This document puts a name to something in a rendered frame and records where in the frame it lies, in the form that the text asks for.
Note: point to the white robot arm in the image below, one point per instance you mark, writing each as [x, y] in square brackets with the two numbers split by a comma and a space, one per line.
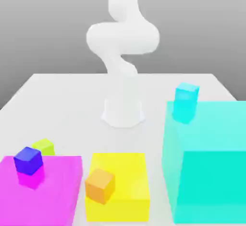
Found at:
[123, 38]

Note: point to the small cyan cube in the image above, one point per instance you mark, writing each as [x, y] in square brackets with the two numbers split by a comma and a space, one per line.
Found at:
[185, 103]

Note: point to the small orange cube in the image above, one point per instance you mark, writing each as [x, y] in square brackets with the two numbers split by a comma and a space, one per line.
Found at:
[99, 186]

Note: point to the small lime green cube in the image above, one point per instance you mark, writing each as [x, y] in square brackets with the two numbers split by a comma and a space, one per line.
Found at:
[45, 146]

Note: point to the small blue cube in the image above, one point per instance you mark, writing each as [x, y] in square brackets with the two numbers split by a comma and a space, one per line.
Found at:
[28, 160]

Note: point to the small magenta cube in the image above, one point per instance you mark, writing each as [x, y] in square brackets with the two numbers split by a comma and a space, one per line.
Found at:
[31, 180]

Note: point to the large yellow box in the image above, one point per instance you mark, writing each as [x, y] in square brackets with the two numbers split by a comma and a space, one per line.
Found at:
[126, 181]

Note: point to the large cyan box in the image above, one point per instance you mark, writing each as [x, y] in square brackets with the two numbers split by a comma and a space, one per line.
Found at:
[211, 172]

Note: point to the large magenta box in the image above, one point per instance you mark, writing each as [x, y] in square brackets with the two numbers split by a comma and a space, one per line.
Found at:
[48, 195]

